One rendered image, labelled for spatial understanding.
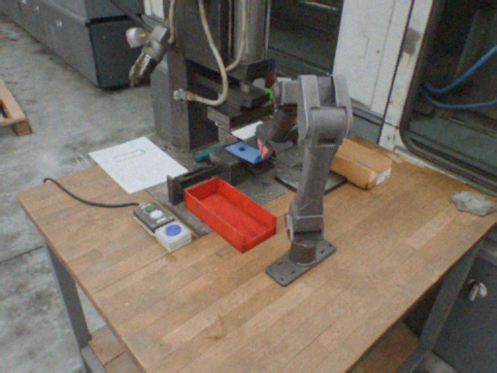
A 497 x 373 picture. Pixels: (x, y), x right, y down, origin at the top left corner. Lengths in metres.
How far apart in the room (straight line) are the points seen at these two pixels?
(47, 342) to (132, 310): 1.21
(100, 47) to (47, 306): 2.67
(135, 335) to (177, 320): 0.09
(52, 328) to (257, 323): 1.40
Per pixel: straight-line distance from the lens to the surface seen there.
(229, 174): 1.25
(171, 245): 1.05
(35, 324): 2.22
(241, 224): 1.13
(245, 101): 1.18
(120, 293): 1.00
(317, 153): 0.83
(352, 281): 1.04
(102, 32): 4.28
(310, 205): 0.93
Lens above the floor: 1.63
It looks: 34 degrees down
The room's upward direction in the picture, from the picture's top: 3 degrees clockwise
